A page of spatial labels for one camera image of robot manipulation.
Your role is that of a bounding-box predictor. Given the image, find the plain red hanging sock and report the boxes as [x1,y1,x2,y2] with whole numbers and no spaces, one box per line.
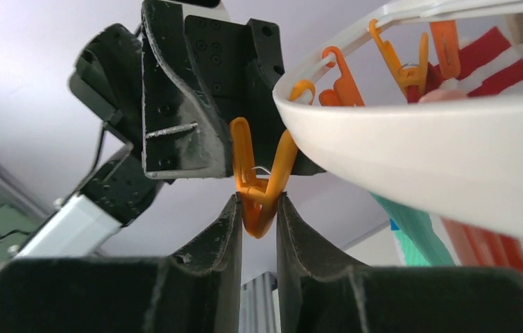
[441,218,523,274]

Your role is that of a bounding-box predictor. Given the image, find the orange clothes peg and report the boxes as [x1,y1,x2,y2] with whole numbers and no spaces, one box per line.
[230,117,298,239]

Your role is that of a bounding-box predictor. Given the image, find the mint green sock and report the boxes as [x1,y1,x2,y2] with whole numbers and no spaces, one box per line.
[372,194,455,266]

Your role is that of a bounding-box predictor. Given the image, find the red white striped hanging sock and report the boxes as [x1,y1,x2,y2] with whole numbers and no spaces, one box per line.
[425,27,523,97]

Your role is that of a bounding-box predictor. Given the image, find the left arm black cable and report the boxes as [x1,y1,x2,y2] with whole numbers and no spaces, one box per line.
[84,123,108,185]

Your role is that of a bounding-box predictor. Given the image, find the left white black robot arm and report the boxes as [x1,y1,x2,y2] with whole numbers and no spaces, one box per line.
[18,1,321,257]

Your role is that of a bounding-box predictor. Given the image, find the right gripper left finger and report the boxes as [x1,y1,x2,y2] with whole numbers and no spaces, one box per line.
[0,194,242,332]

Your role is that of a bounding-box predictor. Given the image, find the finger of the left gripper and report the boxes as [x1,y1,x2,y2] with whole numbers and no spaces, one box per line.
[141,1,232,180]

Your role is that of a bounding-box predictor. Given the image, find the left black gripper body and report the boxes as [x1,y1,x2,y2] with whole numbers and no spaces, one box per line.
[67,0,327,178]

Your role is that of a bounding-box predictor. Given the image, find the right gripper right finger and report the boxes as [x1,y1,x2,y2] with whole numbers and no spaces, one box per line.
[277,194,523,332]

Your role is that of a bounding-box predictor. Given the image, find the white round clip hanger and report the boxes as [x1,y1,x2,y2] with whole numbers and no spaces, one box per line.
[272,0,523,244]

